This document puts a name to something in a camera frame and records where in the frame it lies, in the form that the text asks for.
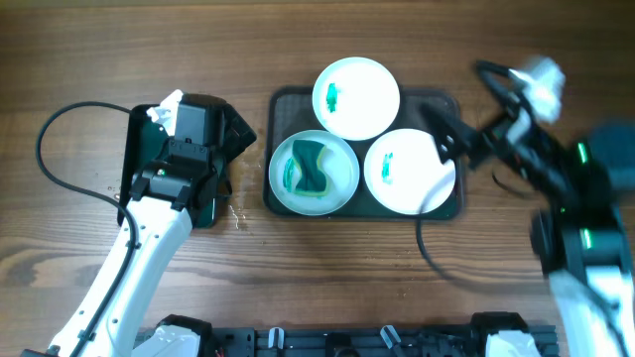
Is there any black water basin tray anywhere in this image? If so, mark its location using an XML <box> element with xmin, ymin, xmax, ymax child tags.
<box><xmin>119</xmin><ymin>105</ymin><xmax>226</xmax><ymax>228</ymax></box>

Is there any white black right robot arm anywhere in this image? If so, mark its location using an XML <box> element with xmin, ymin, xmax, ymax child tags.
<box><xmin>420</xmin><ymin>105</ymin><xmax>634</xmax><ymax>356</ymax></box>

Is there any green yellow sponge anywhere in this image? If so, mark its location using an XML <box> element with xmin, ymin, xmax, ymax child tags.
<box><xmin>283</xmin><ymin>140</ymin><xmax>329</xmax><ymax>196</ymax></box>

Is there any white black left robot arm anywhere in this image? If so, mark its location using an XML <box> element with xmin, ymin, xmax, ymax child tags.
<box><xmin>35</xmin><ymin>90</ymin><xmax>256</xmax><ymax>356</ymax></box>

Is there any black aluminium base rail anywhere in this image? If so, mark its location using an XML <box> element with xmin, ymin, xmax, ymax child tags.
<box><xmin>133</xmin><ymin>310</ymin><xmax>561</xmax><ymax>357</ymax></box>

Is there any white plate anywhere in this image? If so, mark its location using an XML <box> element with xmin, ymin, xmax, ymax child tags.
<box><xmin>268</xmin><ymin>130</ymin><xmax>360</xmax><ymax>216</ymax></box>
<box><xmin>312</xmin><ymin>57</ymin><xmax>401</xmax><ymax>141</ymax></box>
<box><xmin>363</xmin><ymin>128</ymin><xmax>456</xmax><ymax>215</ymax></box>

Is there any white top plate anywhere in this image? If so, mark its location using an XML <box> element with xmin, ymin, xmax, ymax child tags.
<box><xmin>312</xmin><ymin>57</ymin><xmax>401</xmax><ymax>141</ymax></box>

